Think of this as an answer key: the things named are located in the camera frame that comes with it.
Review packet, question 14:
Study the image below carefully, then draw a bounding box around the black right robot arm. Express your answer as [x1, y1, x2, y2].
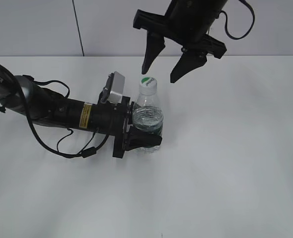
[133, 0, 226, 83]

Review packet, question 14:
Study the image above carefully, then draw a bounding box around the clear water bottle green label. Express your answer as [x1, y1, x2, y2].
[132, 86, 164, 154]

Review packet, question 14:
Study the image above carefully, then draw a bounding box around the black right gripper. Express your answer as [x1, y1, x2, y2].
[133, 9, 226, 83]

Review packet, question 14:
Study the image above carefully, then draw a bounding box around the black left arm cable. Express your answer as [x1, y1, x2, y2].
[11, 74, 110, 159]

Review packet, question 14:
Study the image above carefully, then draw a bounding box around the white green bottle cap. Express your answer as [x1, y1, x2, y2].
[139, 77, 157, 95]

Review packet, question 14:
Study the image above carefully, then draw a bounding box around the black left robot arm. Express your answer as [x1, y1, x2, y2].
[0, 65, 162, 159]

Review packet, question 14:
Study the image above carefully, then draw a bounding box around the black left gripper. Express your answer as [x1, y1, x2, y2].
[113, 97, 162, 158]

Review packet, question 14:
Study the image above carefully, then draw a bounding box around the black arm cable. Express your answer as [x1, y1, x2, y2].
[11, 74, 110, 159]
[218, 0, 256, 40]

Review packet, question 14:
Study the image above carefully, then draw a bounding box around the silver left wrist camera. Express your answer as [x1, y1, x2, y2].
[100, 71, 125, 104]

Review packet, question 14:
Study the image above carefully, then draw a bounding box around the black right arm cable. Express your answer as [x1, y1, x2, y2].
[218, 0, 256, 40]

